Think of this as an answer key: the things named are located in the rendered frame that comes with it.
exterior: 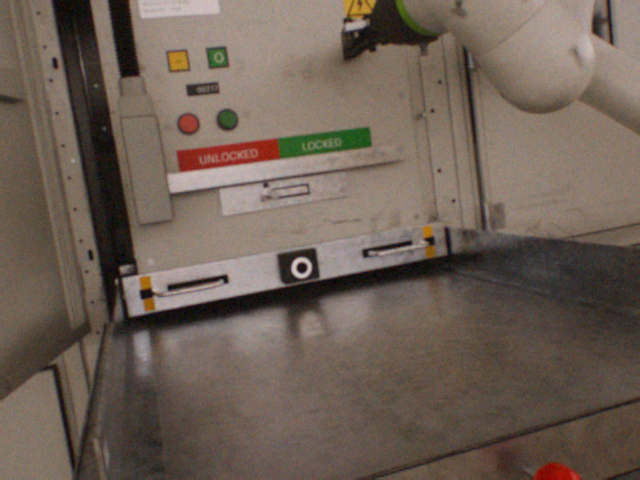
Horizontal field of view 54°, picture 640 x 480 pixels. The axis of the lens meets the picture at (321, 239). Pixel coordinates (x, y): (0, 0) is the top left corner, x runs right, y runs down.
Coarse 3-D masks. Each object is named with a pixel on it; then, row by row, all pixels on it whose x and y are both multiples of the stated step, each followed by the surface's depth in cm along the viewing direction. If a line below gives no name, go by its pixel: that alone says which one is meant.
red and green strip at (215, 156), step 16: (368, 128) 104; (240, 144) 98; (256, 144) 98; (272, 144) 99; (288, 144) 100; (304, 144) 101; (320, 144) 102; (336, 144) 102; (352, 144) 103; (368, 144) 104; (192, 160) 96; (208, 160) 96; (224, 160) 97; (240, 160) 98; (256, 160) 99
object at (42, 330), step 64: (0, 0) 90; (0, 64) 87; (0, 128) 84; (0, 192) 82; (64, 192) 96; (0, 256) 79; (64, 256) 98; (0, 320) 77; (64, 320) 96; (0, 384) 70
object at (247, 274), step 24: (336, 240) 103; (360, 240) 104; (384, 240) 105; (408, 240) 106; (432, 240) 108; (216, 264) 97; (240, 264) 98; (264, 264) 99; (336, 264) 103; (360, 264) 104; (384, 264) 105; (168, 288) 95; (216, 288) 97; (240, 288) 98; (264, 288) 99; (144, 312) 94
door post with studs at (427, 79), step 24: (408, 48) 112; (432, 48) 113; (432, 72) 114; (432, 96) 114; (432, 120) 114; (432, 144) 115; (432, 168) 115; (432, 192) 116; (456, 192) 117; (432, 216) 116; (456, 216) 117
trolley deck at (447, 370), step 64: (192, 320) 94; (256, 320) 88; (320, 320) 83; (384, 320) 79; (448, 320) 75; (512, 320) 71; (576, 320) 68; (192, 384) 64; (256, 384) 61; (320, 384) 59; (384, 384) 57; (448, 384) 54; (512, 384) 52; (576, 384) 51; (192, 448) 49; (256, 448) 47; (320, 448) 46; (384, 448) 44; (448, 448) 43; (512, 448) 44; (576, 448) 45
